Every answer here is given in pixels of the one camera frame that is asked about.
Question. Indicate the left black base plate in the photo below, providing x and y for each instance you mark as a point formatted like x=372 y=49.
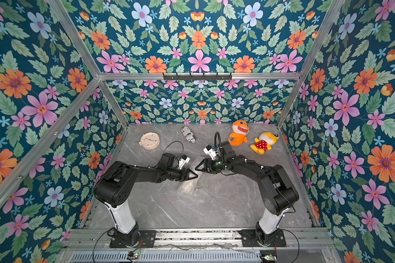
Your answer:
x=144 y=239

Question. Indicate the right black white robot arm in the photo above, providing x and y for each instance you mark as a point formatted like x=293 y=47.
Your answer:
x=277 y=191

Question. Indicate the black hook rail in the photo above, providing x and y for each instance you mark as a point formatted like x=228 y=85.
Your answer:
x=197 y=76

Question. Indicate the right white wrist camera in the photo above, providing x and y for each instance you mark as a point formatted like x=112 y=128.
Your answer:
x=211 y=152

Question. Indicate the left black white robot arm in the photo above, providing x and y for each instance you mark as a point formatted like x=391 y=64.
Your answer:
x=116 y=184

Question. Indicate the white slotted cable duct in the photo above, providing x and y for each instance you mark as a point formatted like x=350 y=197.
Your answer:
x=167 y=257

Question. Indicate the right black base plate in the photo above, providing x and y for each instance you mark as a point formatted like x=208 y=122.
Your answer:
x=278 y=238

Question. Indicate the silver toy car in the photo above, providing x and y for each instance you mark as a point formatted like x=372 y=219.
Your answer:
x=188 y=134

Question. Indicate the aluminium front rail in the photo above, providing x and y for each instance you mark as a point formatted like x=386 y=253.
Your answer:
x=302 y=238

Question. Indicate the orange shark plush toy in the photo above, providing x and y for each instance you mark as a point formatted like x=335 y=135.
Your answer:
x=239 y=135

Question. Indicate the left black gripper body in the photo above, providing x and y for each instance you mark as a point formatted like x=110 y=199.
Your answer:
x=176 y=174

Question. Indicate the yellow shark plush toy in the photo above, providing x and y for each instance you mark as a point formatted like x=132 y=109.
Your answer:
x=264 y=143

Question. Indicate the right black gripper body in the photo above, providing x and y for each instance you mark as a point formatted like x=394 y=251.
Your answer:
x=210 y=165

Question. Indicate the clear bubble wrap sheet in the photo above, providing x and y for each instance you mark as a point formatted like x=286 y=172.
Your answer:
x=190 y=186

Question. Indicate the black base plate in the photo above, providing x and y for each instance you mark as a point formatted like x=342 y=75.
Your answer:
x=278 y=238
x=144 y=239

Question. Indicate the pink round alarm clock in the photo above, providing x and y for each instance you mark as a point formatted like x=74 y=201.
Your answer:
x=149 y=141

